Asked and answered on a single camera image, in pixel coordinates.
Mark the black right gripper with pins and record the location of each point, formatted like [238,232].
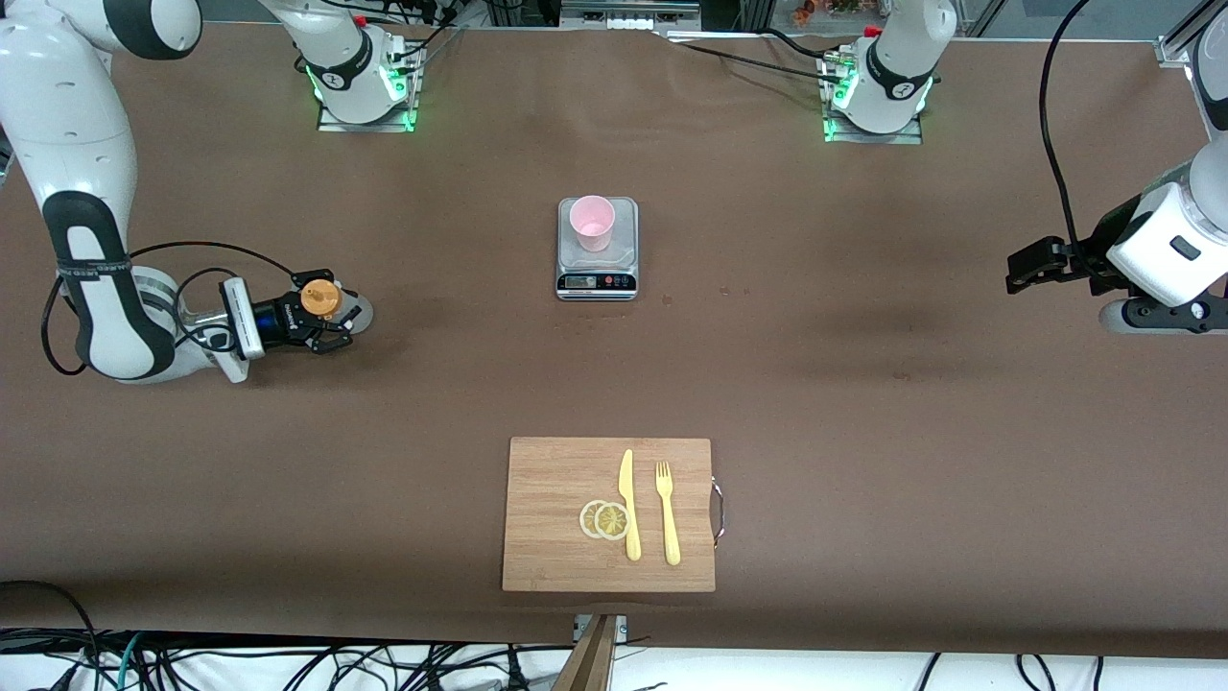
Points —
[276,321]

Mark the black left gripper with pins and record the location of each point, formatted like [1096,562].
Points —
[1096,257]

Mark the sauce bottle with orange cap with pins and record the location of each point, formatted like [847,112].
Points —
[321,299]

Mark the pink plastic cup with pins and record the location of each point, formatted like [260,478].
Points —
[593,221]

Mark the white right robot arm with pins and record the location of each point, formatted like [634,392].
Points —
[67,125]

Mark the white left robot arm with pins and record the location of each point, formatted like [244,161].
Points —
[902,58]

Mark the silver digital kitchen scale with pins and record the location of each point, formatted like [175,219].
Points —
[597,281]

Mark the wooden cutting board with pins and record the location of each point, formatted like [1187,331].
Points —
[547,537]

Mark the orange green background objects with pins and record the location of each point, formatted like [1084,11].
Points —
[825,10]

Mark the lemon slice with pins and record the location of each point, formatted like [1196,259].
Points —
[611,521]
[585,519]

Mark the yellow plastic knife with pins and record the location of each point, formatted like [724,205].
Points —
[633,537]

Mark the yellow plastic fork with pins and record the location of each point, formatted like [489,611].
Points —
[672,537]

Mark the grey power strip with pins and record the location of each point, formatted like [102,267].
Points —
[624,21]

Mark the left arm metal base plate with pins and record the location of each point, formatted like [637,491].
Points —
[911,137]

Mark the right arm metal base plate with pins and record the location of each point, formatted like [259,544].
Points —
[331,125]

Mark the aluminium frame profile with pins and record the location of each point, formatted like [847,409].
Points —
[1172,48]

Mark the small metal bracket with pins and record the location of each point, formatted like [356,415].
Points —
[622,629]

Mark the wooden post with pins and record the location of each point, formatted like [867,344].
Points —
[590,662]

